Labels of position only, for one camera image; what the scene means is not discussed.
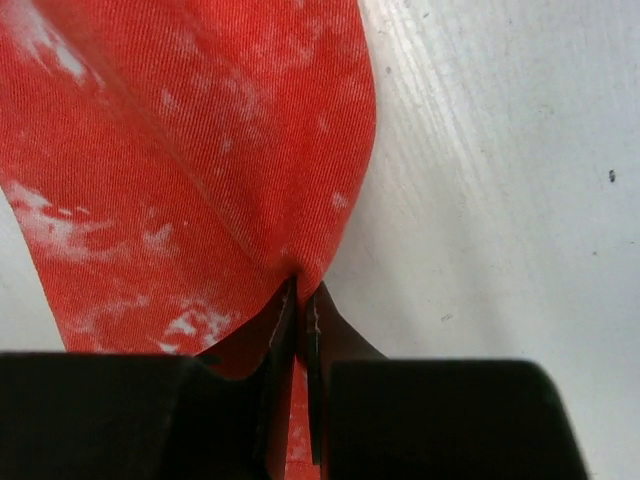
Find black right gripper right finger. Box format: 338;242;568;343
305;286;587;479

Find orange white tie-dye trousers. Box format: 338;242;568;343
1;1;376;479

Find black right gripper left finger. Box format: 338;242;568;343
1;281;297;479

